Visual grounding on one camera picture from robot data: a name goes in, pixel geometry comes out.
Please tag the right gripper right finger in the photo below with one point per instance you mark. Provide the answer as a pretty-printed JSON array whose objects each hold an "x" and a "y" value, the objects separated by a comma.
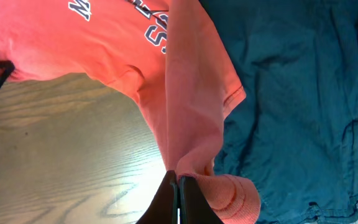
[{"x": 194, "y": 208}]

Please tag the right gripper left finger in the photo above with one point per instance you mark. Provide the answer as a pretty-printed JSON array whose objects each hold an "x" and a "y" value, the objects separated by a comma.
[{"x": 164, "y": 206}]

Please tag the red printed t-shirt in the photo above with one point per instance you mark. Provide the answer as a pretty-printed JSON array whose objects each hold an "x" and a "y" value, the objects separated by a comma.
[{"x": 166, "y": 56}]

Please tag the navy blue shirt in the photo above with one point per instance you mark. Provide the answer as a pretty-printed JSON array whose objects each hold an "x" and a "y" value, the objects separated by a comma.
[{"x": 295, "y": 136}]

